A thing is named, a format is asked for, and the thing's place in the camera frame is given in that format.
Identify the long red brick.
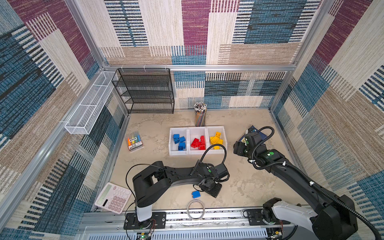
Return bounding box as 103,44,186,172
191,138,200,149
200,136,206,146

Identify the long red brick top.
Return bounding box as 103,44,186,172
191,138,200,149

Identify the dark blue brick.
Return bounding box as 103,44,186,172
173,134,180,144

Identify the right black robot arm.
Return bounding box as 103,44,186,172
234,130,382,240

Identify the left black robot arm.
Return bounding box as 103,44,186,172
125,144,230,223

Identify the blue book yellow label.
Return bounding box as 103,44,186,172
246,125,267,140

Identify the right white bin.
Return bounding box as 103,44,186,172
207,126,228,154

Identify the white bin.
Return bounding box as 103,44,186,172
169,128,189,156
187,127,208,155
207,126,228,154

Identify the middle white bin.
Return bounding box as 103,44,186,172
187,127,208,155

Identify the cup of coloured pencils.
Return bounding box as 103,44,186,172
194,102,207,127

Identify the left white bin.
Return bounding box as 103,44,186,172
169,128,189,156

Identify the marker pen pack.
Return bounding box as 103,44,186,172
126,131,144,153

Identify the pink white calculator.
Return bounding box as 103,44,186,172
95,183,132,214

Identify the coiled white cable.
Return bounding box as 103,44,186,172
186,199,206,221

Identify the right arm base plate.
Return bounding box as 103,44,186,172
242,208,291,226

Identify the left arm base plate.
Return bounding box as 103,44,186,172
123,212,167,230

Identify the black wire shelf rack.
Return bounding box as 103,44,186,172
112,68,175,114

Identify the white wire mesh basket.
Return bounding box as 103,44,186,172
65,72,115,135

